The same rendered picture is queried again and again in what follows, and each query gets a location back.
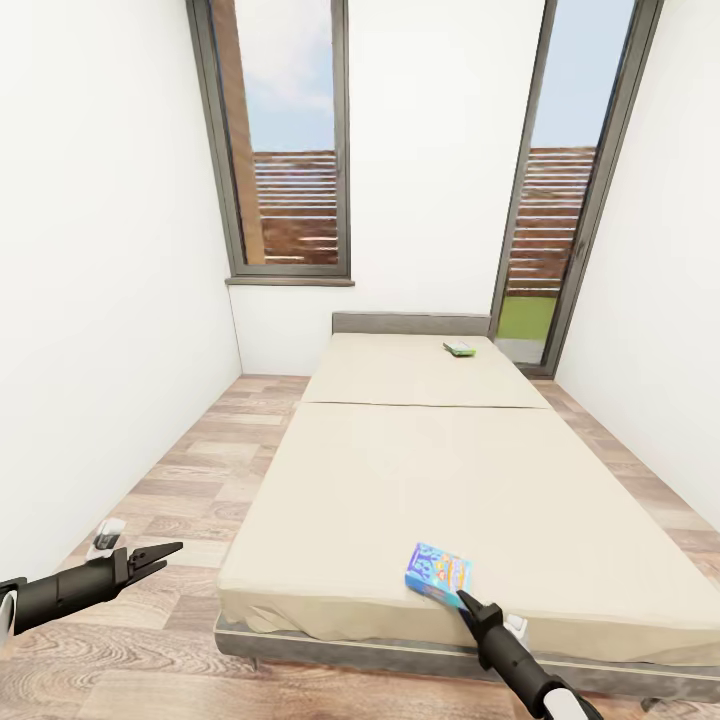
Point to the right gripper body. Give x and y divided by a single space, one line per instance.
496 646

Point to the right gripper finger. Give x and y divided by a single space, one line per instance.
470 621
471 603

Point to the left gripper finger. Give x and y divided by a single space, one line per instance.
141 557
146 571

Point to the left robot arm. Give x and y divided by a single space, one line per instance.
103 576

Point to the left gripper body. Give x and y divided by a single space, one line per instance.
92 583

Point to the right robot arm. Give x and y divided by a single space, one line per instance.
505 646

